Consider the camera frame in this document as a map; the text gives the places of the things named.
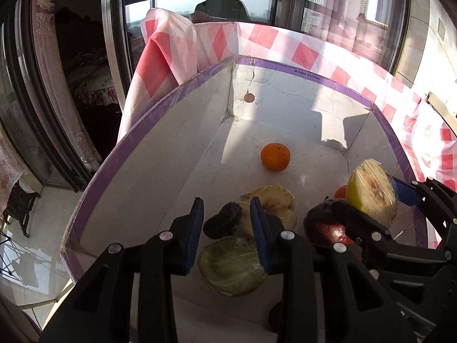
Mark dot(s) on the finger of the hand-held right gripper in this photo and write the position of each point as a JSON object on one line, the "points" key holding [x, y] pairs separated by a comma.
{"points": [[404, 192], [360, 221]]}

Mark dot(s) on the small orange kumquat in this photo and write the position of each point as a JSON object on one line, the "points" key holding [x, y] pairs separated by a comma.
{"points": [[341, 193]]}

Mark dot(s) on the dark window frame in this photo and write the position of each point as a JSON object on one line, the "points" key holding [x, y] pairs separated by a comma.
{"points": [[114, 43]]}

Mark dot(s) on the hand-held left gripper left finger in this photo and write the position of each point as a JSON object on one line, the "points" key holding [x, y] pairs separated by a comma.
{"points": [[194, 235]]}

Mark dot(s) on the yellow apple half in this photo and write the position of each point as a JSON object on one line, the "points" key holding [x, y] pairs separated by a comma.
{"points": [[373, 193], [276, 205]]}

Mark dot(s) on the dark red apple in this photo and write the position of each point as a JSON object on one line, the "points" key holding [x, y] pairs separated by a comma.
{"points": [[323, 228]]}

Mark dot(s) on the red checked tablecloth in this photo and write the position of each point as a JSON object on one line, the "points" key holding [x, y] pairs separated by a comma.
{"points": [[171, 53]]}

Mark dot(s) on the sheer pink curtain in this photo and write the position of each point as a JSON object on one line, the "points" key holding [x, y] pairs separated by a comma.
{"points": [[339, 7]]}

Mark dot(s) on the pink patterned curtain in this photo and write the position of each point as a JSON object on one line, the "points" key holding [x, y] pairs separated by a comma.
{"points": [[46, 43]]}

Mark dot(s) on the tangerine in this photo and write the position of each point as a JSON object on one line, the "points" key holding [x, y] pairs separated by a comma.
{"points": [[275, 156]]}

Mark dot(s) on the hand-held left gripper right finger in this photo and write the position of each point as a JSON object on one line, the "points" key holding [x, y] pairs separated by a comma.
{"points": [[259, 235]]}

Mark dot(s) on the black chair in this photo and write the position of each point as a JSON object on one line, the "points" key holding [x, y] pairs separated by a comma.
{"points": [[18, 205]]}

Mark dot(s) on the purple cardboard box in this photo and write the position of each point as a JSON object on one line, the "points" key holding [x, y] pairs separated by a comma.
{"points": [[285, 114]]}

